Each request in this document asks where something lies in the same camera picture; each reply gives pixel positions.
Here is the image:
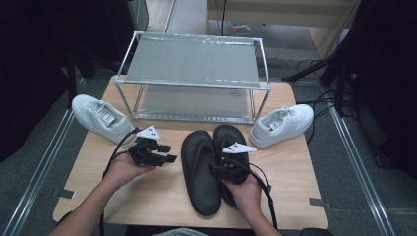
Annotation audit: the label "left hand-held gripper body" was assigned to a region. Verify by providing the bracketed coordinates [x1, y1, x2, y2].
[128, 125, 165, 168]

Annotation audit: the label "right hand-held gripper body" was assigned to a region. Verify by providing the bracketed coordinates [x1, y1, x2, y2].
[215, 142, 258, 185]

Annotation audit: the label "black slipper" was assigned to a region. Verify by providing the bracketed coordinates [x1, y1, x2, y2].
[212, 124, 252, 207]
[180, 130, 222, 217]

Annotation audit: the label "white sneaker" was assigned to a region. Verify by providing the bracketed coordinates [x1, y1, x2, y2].
[249, 103, 315, 149]
[71, 93, 137, 145]

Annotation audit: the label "metal shoe rack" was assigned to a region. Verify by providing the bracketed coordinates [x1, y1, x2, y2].
[112, 30, 272, 126]

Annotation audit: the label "person's left hand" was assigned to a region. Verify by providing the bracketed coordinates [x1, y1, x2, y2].
[102, 151, 157, 190]

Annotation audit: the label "person's right hand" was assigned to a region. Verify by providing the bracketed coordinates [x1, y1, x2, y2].
[222, 175, 264, 218]

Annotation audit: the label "person's grey clothing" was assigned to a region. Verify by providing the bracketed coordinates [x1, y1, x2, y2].
[151, 227, 207, 236]

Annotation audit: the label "grey tape piece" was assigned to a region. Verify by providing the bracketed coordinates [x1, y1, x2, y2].
[308, 197, 333, 211]
[51, 188, 77, 200]

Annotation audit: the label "black upright stand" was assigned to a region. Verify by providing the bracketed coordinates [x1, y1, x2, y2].
[65, 45, 79, 110]

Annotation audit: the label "black tripod stand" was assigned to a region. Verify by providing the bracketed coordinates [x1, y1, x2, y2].
[280, 38, 357, 118]

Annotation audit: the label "red book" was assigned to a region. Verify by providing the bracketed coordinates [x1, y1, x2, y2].
[230, 21, 253, 35]

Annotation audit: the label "black curtain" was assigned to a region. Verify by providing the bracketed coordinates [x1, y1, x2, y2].
[0, 0, 136, 163]
[340, 0, 417, 180]

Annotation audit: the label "wooden cabinet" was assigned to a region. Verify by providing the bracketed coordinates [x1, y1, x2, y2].
[206, 0, 362, 60]

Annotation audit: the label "left hand-held gripper cable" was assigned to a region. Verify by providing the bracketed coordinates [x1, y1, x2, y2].
[98, 127, 143, 236]

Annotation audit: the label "hand-held gripper cable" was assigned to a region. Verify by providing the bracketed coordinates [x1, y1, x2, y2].
[98, 127, 143, 236]
[229, 158, 279, 231]

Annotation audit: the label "right hand-held gripper cable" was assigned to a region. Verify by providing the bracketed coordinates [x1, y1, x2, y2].
[229, 158, 279, 231]

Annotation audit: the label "black floor cables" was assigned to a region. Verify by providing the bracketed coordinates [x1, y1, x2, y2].
[294, 58, 340, 146]

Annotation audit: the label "metal floor rail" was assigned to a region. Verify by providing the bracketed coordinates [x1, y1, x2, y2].
[328, 106, 398, 236]
[0, 107, 78, 236]

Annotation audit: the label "black hanging cable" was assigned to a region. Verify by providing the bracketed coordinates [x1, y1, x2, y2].
[221, 0, 228, 37]

